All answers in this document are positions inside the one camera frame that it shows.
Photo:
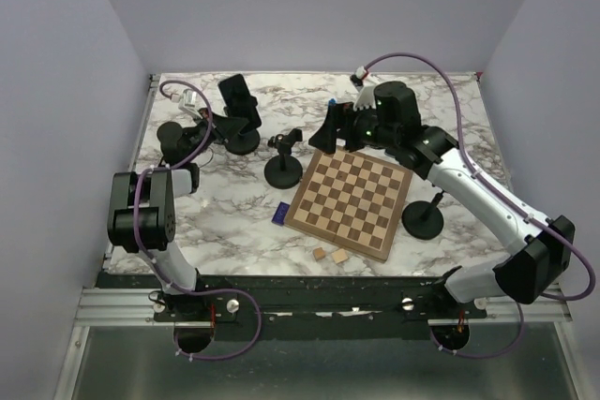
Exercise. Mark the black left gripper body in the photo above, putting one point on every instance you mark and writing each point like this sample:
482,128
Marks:
218,129

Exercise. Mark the black phone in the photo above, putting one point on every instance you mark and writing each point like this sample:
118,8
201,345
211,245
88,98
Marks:
239,102

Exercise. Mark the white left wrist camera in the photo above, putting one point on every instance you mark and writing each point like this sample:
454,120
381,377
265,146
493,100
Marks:
187,102

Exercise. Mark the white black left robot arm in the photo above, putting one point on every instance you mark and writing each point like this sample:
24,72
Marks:
142,216

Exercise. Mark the aluminium extrusion rail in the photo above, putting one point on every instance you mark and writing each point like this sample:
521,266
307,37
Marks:
114,308

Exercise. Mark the black back phone stand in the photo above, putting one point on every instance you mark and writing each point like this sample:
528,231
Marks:
244,144

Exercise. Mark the dark blue rectangular block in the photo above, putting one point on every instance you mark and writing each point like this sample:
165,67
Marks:
280,213

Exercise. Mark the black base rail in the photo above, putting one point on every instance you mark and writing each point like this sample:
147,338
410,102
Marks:
236,307

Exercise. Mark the brown wooden cube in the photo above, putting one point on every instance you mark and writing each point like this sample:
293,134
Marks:
319,253

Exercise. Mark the wooden chessboard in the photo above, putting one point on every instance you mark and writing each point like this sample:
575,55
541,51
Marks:
351,200

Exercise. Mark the black phone stand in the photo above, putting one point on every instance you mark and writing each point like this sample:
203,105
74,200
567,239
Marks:
423,219
284,171
244,144

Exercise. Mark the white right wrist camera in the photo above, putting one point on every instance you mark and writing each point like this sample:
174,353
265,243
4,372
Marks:
365,93

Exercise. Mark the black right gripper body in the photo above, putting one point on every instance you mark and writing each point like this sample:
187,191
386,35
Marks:
360,125

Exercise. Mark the light wooden cube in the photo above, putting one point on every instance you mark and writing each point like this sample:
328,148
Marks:
339,256

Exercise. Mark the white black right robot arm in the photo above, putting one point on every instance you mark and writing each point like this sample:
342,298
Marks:
386,116

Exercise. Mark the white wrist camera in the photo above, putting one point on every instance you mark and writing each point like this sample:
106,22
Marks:
187,102
365,93

